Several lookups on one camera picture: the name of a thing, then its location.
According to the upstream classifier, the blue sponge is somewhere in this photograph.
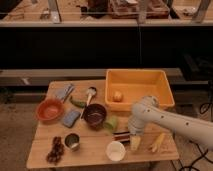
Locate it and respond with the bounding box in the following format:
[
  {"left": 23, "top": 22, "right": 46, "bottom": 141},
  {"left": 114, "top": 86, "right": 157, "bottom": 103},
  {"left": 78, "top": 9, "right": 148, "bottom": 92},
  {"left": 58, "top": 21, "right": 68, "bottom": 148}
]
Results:
[{"left": 61, "top": 110, "right": 80, "bottom": 128}]

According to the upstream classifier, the small metal cup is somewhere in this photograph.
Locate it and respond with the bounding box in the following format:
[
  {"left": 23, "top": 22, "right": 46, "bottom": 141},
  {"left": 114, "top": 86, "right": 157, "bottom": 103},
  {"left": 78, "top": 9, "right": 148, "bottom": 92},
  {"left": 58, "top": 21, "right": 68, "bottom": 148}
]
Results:
[{"left": 65, "top": 133, "right": 80, "bottom": 151}]

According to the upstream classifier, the yellow plastic bin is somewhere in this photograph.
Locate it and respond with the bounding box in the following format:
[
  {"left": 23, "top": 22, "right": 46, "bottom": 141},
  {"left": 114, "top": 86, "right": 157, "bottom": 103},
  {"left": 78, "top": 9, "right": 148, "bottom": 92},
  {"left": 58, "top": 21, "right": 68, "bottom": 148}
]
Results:
[{"left": 105, "top": 69, "right": 175, "bottom": 111}]

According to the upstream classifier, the wooden table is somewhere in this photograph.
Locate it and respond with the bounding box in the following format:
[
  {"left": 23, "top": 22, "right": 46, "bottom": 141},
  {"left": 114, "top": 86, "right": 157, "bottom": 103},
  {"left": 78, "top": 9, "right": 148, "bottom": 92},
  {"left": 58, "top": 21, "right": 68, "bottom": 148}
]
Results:
[{"left": 26, "top": 79, "right": 180, "bottom": 170}]

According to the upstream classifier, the green cloth toy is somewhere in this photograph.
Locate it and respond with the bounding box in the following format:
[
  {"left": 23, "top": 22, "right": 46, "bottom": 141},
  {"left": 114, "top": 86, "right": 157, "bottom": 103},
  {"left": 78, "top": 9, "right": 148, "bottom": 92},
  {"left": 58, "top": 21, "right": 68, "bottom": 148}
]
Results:
[{"left": 103, "top": 116, "right": 118, "bottom": 133}]

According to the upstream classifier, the small orange fruit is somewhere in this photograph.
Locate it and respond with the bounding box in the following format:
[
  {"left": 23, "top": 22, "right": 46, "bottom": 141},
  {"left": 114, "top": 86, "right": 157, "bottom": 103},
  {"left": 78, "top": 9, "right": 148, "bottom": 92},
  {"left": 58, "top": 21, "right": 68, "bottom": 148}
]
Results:
[{"left": 113, "top": 91, "right": 123, "bottom": 102}]

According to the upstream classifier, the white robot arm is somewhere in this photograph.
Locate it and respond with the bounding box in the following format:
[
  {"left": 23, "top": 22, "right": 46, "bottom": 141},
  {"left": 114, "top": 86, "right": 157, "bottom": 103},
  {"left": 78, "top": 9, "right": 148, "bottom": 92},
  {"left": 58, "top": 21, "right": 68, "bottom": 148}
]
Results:
[{"left": 128, "top": 96, "right": 213, "bottom": 151}]

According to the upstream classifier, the white cup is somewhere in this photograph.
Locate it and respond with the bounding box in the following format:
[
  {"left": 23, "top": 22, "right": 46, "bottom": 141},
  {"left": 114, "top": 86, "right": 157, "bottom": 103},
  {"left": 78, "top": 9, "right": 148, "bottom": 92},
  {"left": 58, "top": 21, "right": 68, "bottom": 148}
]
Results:
[{"left": 106, "top": 141, "right": 126, "bottom": 162}]

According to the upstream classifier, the dark brown bowl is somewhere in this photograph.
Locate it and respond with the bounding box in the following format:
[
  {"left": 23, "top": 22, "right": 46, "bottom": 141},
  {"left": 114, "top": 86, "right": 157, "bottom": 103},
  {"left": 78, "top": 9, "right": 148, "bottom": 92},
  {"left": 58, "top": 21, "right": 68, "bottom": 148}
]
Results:
[{"left": 83, "top": 104, "right": 107, "bottom": 129}]

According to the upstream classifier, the dark grape bunch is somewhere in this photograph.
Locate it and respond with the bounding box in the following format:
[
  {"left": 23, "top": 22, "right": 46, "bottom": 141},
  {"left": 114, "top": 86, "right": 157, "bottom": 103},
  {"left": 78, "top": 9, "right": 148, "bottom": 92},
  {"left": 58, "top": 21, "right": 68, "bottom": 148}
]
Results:
[{"left": 46, "top": 137, "right": 64, "bottom": 164}]

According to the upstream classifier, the white spoon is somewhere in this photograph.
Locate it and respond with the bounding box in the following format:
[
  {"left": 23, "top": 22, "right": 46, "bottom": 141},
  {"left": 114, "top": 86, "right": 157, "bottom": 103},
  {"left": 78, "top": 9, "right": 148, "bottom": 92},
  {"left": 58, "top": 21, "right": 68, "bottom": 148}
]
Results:
[{"left": 79, "top": 86, "right": 98, "bottom": 120}]

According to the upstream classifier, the green pepper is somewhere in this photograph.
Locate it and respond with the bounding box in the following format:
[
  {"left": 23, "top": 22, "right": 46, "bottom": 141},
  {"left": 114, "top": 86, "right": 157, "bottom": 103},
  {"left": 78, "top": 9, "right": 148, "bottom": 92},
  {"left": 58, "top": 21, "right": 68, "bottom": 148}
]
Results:
[{"left": 69, "top": 96, "right": 86, "bottom": 108}]

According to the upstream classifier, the red bowl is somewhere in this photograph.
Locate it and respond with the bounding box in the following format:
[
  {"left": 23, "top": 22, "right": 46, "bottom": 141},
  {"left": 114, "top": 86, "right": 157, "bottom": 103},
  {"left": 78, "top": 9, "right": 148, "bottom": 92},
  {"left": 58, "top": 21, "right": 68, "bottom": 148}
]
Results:
[{"left": 36, "top": 99, "right": 64, "bottom": 122}]

